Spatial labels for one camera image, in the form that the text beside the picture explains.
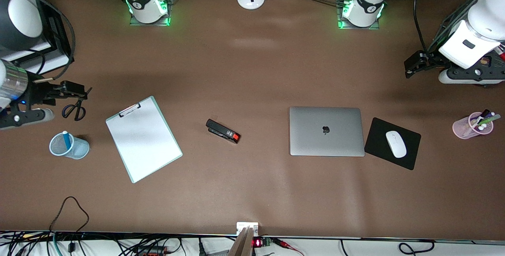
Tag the green marker in cup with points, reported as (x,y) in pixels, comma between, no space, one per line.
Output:
(493,118)

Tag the black mesh desk organizer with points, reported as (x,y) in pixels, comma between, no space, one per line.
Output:
(459,13)

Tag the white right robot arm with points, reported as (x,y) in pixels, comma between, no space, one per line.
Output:
(23,15)

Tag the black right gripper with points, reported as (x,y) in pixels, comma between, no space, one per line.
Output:
(38,94)

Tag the light blue mesh pen cup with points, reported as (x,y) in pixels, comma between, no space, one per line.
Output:
(77,149)

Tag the black stacked document tray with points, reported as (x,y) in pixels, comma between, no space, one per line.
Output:
(55,31)

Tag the black stapler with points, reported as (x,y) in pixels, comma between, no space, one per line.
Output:
(221,130)

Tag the grey laptop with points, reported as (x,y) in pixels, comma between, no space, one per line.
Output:
(315,141)

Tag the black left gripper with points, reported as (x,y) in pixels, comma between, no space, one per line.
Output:
(430,60)

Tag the aluminium profile post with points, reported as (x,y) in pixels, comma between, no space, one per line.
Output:
(242,244)

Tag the white computer mouse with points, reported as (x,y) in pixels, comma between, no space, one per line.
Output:
(395,144)

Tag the white post bracket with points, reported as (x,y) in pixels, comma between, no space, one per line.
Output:
(240,225)

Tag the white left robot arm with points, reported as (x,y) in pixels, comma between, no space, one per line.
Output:
(485,15)

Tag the blue marker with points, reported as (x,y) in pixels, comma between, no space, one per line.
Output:
(66,139)

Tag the green clipboard with white paper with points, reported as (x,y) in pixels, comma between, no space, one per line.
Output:
(144,141)

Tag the pink translucent pen cup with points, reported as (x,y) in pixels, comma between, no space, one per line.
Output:
(463,128)

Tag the small board with red display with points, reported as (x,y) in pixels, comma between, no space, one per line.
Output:
(258,243)

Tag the black mouse pad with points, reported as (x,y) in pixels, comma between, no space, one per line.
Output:
(378,141)

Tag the black marker in cup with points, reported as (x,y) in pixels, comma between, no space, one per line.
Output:
(484,113)

